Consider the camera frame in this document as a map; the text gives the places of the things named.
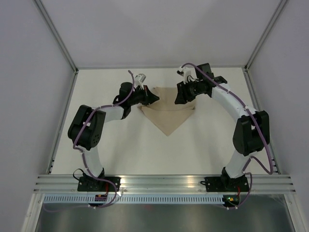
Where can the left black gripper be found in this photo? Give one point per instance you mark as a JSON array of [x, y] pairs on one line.
[[149, 98]]

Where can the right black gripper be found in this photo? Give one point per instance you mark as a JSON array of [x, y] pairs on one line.
[[182, 96]]

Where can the beige cloth napkin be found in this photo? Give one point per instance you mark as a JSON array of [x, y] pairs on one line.
[[164, 113]]

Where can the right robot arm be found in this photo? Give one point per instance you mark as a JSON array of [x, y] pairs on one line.
[[251, 132]]

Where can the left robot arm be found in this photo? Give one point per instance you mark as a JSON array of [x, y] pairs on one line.
[[86, 128]]

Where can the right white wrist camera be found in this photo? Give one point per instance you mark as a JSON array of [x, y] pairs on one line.
[[185, 73]]

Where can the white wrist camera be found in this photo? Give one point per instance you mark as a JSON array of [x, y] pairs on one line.
[[139, 79], [185, 73]]

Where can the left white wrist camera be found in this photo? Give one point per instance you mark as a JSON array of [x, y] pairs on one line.
[[139, 79]]

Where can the right aluminium frame post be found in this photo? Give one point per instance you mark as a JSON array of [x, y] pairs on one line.
[[268, 29]]

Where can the aluminium frame post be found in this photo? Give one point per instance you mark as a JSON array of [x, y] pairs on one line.
[[268, 29], [49, 22]]

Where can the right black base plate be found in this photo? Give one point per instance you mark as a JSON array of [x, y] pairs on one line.
[[225, 184]]

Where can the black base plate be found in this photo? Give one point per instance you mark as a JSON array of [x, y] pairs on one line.
[[225, 184], [88, 184]]

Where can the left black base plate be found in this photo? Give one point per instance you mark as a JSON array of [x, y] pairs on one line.
[[88, 184]]

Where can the aluminium mounting rail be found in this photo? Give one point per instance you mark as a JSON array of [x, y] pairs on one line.
[[164, 184]]

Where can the left aluminium frame post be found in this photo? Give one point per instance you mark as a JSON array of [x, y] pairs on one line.
[[49, 22]]

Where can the white slotted cable duct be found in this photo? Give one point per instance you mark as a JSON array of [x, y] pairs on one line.
[[143, 199]]

